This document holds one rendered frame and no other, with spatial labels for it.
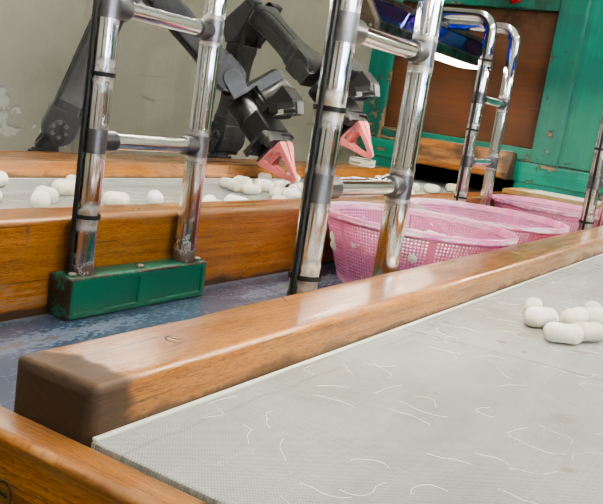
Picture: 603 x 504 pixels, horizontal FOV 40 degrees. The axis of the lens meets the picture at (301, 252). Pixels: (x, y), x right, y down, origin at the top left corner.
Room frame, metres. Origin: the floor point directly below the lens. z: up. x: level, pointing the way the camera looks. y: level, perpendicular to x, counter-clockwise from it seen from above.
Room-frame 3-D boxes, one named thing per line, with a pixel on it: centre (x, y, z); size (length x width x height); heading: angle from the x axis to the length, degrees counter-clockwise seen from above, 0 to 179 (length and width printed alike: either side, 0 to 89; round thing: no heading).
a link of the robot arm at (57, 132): (1.54, 0.49, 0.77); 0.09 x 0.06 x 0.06; 20
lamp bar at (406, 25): (1.74, -0.19, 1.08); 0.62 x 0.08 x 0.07; 150
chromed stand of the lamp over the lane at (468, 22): (1.69, -0.26, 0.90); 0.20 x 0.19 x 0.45; 150
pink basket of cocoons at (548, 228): (1.36, -0.30, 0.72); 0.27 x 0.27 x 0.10
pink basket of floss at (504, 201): (1.74, -0.52, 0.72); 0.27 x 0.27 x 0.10
